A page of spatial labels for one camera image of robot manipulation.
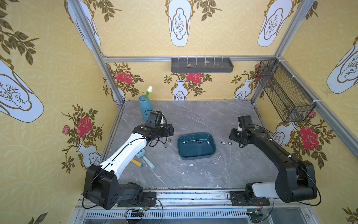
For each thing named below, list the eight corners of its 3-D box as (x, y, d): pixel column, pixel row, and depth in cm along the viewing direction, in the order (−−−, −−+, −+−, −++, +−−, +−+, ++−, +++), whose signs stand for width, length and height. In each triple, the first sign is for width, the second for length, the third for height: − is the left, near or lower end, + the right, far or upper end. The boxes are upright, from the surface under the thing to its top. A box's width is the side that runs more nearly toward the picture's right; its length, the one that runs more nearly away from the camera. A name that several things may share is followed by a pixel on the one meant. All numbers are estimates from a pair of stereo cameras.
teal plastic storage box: (177, 159, 90) (177, 157, 87) (177, 135, 102) (177, 132, 99) (217, 159, 90) (218, 157, 87) (213, 135, 102) (214, 132, 99)
